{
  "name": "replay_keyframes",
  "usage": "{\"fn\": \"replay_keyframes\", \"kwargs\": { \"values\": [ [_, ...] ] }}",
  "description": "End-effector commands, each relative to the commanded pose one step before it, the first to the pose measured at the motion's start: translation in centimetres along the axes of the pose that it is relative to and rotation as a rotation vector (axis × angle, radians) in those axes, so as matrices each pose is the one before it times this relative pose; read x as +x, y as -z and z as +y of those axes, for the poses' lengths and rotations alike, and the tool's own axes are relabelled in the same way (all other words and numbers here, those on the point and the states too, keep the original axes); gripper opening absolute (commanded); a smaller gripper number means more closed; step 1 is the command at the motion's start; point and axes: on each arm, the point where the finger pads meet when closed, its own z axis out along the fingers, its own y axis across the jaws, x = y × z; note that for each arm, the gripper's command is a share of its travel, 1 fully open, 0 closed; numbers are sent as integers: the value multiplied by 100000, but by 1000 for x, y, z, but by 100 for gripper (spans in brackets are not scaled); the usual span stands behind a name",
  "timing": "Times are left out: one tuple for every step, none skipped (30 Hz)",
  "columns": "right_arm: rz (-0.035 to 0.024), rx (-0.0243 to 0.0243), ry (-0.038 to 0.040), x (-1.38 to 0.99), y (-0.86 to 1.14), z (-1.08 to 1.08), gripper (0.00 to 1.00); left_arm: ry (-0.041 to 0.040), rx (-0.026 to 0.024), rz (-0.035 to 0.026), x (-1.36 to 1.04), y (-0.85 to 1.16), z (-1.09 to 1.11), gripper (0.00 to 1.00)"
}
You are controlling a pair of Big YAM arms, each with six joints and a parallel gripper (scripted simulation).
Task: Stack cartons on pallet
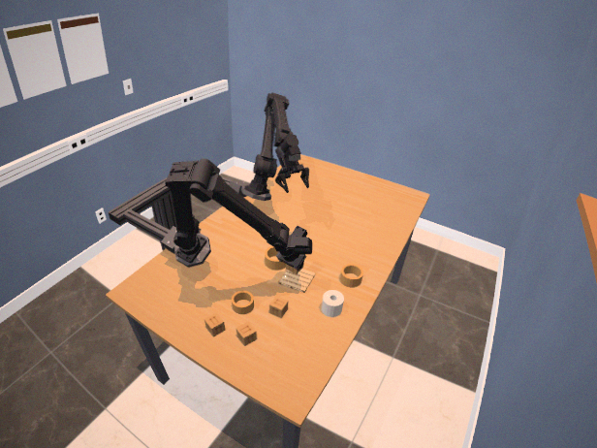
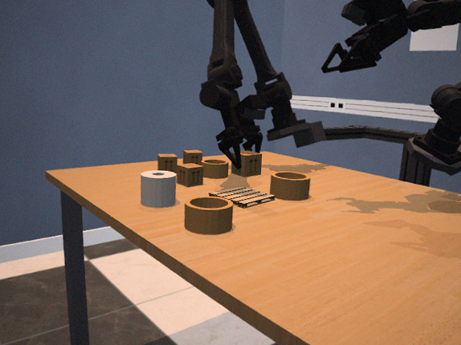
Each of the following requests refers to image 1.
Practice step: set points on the small wooden pallet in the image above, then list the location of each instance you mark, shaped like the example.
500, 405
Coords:
303, 278

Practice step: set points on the grey cylinder with pale top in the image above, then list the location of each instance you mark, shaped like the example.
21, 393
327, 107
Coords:
332, 303

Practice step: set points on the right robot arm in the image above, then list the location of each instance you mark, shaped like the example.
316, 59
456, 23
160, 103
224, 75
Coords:
201, 179

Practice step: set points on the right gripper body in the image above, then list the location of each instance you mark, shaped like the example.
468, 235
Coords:
291, 260

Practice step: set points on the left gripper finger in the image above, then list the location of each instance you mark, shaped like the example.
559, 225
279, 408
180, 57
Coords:
305, 177
280, 183

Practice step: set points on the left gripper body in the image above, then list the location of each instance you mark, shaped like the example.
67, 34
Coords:
287, 171

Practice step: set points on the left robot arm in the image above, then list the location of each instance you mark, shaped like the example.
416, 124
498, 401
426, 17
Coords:
276, 118

